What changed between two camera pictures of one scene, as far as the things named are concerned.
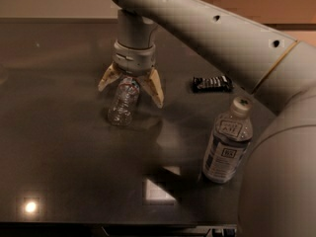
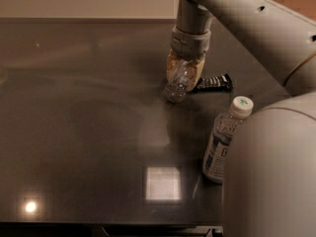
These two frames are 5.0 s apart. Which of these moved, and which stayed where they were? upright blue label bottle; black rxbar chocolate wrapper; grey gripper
Moved: grey gripper
Stayed: upright blue label bottle; black rxbar chocolate wrapper
